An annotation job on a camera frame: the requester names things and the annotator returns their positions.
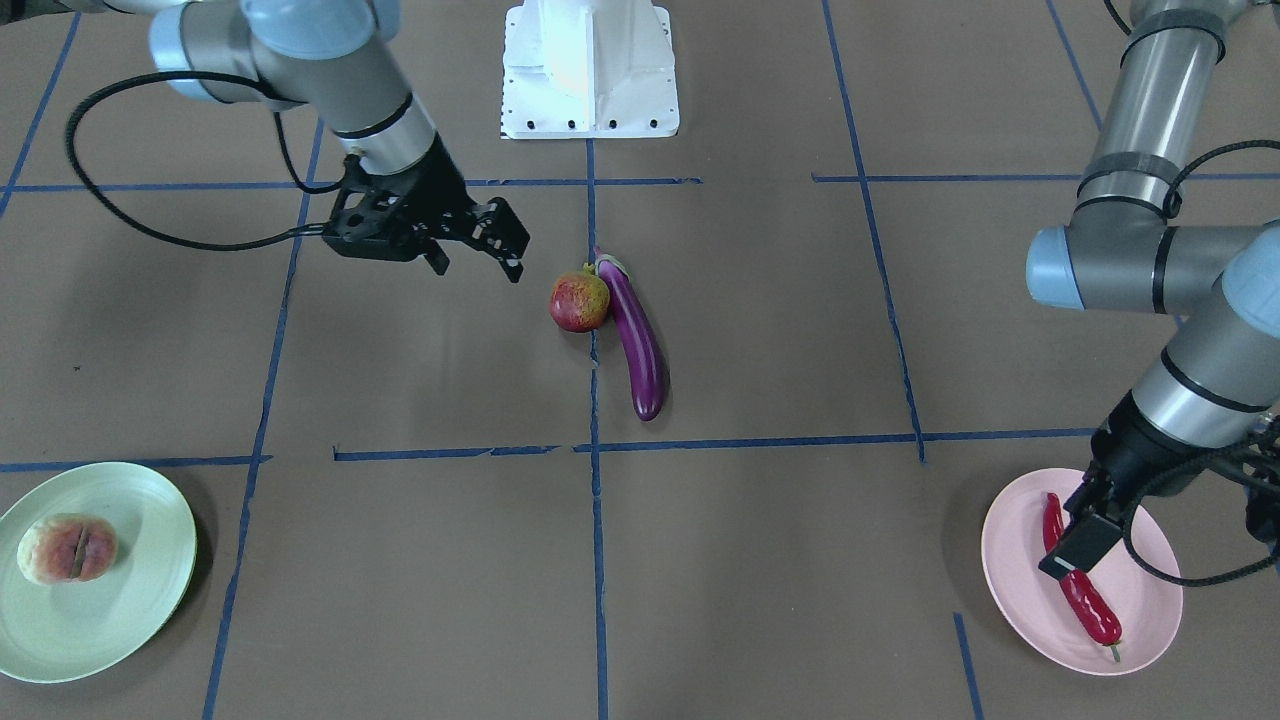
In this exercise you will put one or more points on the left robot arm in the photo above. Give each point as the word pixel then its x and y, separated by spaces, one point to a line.
pixel 1208 402

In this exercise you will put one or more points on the red yellow pomegranate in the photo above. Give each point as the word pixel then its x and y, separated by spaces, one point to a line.
pixel 579 301

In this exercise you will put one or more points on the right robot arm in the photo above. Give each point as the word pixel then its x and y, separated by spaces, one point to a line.
pixel 333 56

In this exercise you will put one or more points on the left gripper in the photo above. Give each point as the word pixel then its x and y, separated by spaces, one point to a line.
pixel 1132 447

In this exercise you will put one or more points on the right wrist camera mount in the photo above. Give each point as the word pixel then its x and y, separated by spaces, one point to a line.
pixel 373 217

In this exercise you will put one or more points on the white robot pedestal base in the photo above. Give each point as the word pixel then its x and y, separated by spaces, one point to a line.
pixel 588 69

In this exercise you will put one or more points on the red chili pepper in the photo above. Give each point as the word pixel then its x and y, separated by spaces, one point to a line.
pixel 1090 608

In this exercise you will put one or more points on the peach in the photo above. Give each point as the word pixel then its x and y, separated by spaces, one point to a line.
pixel 67 548

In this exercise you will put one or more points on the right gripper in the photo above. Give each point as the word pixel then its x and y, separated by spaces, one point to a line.
pixel 438 187

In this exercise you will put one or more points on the pink plate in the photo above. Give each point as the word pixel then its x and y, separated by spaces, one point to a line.
pixel 1149 610

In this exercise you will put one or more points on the green plate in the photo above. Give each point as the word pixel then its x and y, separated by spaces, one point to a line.
pixel 60 632

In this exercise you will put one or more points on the purple eggplant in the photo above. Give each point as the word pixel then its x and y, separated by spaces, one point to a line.
pixel 647 373

